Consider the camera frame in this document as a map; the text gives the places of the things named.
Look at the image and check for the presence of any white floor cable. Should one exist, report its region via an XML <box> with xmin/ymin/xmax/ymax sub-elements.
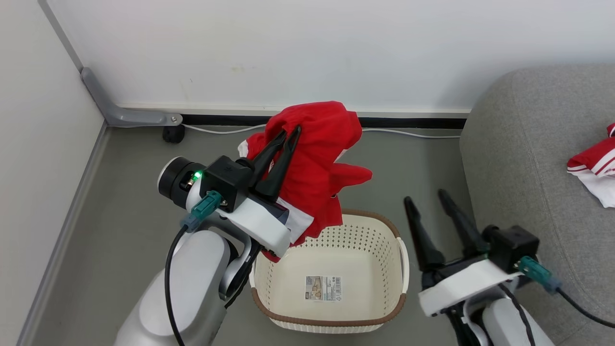
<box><xmin>182</xmin><ymin>123</ymin><xmax>461</xmax><ymax>140</ymax></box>

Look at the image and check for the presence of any black cable with teal connector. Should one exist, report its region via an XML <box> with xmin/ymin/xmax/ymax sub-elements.
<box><xmin>165</xmin><ymin>191</ymin><xmax>222</xmax><ymax>346</ymax></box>
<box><xmin>519</xmin><ymin>256</ymin><xmax>615</xmax><ymax>330</ymax></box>

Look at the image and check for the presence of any cream perforated laundry basket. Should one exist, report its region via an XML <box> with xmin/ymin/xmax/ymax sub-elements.
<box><xmin>249</xmin><ymin>209</ymin><xmax>410</xmax><ymax>334</ymax></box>

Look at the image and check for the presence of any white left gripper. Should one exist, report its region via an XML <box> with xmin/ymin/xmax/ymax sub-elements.
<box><xmin>219</xmin><ymin>126</ymin><xmax>302</xmax><ymax>259</ymax></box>

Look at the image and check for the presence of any red garment with white band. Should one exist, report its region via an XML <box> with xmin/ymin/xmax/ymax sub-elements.
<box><xmin>238</xmin><ymin>101</ymin><xmax>373</xmax><ymax>262</ymax></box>

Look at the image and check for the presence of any white partition bottom rail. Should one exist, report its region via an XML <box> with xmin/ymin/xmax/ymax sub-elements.
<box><xmin>118</xmin><ymin>103</ymin><xmax>471</xmax><ymax>118</ymax></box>

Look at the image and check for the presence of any grey partition floor rail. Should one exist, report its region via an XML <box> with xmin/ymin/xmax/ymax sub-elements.
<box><xmin>17</xmin><ymin>123</ymin><xmax>109</xmax><ymax>346</ymax></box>

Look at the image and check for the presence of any grey partition frame strip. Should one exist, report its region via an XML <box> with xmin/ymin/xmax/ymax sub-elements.
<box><xmin>38</xmin><ymin>0</ymin><xmax>85</xmax><ymax>73</ymax></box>

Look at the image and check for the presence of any red white striped garment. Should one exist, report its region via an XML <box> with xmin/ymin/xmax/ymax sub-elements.
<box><xmin>567</xmin><ymin>123</ymin><xmax>615</xmax><ymax>208</ymax></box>

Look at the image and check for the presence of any grey metal partition foot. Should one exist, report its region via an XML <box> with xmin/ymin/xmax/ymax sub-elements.
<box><xmin>81</xmin><ymin>67</ymin><xmax>183</xmax><ymax>127</ymax></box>

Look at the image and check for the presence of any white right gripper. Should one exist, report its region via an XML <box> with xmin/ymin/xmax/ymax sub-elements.
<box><xmin>404</xmin><ymin>188</ymin><xmax>524</xmax><ymax>317</ymax></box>

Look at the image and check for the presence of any barcode label sticker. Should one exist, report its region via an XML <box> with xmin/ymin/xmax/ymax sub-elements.
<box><xmin>305</xmin><ymin>275</ymin><xmax>343</xmax><ymax>302</ymax></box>

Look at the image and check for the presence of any grey fabric sofa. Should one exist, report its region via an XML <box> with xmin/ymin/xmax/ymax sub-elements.
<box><xmin>460</xmin><ymin>65</ymin><xmax>615</xmax><ymax>346</ymax></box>

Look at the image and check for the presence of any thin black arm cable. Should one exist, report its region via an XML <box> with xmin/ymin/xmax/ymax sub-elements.
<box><xmin>223</xmin><ymin>240</ymin><xmax>262</xmax><ymax>308</ymax></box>
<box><xmin>497</xmin><ymin>284</ymin><xmax>536</xmax><ymax>346</ymax></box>

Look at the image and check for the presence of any black caster wheel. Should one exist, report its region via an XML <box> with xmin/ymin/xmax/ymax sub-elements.
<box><xmin>162</xmin><ymin>125</ymin><xmax>185</xmax><ymax>144</ymax></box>

